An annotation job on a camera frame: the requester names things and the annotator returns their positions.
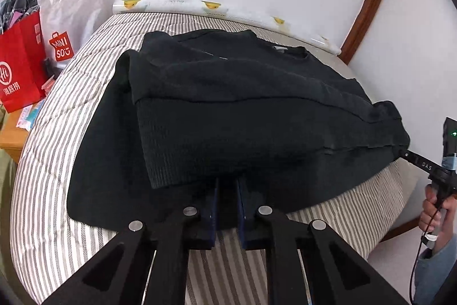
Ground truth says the black long-sleeve sweatshirt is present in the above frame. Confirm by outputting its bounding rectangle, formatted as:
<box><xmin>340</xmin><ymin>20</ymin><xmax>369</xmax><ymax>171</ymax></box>
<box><xmin>67</xmin><ymin>29</ymin><xmax>410</xmax><ymax>231</ymax></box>

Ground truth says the person's right hand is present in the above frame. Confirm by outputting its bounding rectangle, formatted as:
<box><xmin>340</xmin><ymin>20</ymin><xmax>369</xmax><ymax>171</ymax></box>
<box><xmin>418</xmin><ymin>185</ymin><xmax>456</xmax><ymax>254</ymax></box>

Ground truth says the black tracker box green light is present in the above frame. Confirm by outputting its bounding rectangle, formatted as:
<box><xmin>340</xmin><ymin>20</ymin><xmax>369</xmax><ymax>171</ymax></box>
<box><xmin>442</xmin><ymin>117</ymin><xmax>457</xmax><ymax>170</ymax></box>

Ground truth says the striped beige quilt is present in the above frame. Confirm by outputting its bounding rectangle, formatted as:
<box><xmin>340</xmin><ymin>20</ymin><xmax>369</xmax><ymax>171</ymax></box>
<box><xmin>10</xmin><ymin>12</ymin><xmax>418</xmax><ymax>304</ymax></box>

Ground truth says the wooden bedside table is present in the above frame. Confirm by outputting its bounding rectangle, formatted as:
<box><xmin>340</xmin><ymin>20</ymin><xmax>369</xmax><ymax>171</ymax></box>
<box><xmin>0</xmin><ymin>110</ymin><xmax>28</xmax><ymax>163</ymax></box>

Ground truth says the red paper shopping bag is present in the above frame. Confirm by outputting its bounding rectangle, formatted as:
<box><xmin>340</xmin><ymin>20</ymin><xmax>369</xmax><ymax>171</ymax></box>
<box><xmin>0</xmin><ymin>12</ymin><xmax>48</xmax><ymax>113</ymax></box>

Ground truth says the white duck-print sheet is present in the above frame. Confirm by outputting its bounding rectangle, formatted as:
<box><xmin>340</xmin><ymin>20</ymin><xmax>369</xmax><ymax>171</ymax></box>
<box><xmin>112</xmin><ymin>0</ymin><xmax>341</xmax><ymax>56</ymax></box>

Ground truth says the white Miniso plastic bag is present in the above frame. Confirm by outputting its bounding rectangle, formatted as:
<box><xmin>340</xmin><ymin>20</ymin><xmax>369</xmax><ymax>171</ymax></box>
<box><xmin>39</xmin><ymin>0</ymin><xmax>103</xmax><ymax>70</ymax></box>

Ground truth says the plaid grey cloth in bag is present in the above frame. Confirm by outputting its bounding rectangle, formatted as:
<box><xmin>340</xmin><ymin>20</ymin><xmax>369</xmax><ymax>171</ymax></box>
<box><xmin>1</xmin><ymin>0</ymin><xmax>39</xmax><ymax>34</ymax></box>

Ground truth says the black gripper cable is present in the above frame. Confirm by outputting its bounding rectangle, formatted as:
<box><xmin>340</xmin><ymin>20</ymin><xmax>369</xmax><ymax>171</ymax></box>
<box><xmin>409</xmin><ymin>196</ymin><xmax>447</xmax><ymax>305</ymax></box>

